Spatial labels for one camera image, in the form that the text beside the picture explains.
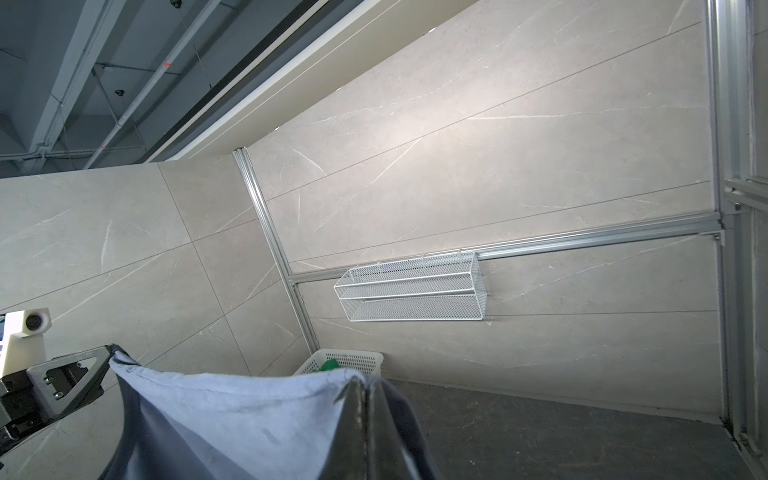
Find white plastic laundry basket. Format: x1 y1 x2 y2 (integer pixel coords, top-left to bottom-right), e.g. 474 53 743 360
294 349 384 376

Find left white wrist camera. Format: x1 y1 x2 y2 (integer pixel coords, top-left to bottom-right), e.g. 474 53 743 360
1 308 52 377

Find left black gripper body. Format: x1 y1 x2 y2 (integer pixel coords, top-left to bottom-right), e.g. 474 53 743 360
1 369 59 455

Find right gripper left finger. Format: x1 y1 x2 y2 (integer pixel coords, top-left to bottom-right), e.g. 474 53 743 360
319 379 368 480

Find white wire mesh shelf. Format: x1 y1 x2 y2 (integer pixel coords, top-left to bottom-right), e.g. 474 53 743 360
334 251 487 322

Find blue-grey tank top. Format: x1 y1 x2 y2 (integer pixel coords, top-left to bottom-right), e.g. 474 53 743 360
103 349 440 479

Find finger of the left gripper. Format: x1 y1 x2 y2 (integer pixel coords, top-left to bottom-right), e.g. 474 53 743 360
26 346 113 420

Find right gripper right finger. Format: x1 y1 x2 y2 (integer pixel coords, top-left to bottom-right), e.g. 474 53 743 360
365 380 419 479

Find green tank top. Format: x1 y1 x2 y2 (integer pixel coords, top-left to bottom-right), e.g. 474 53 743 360
319 359 340 372

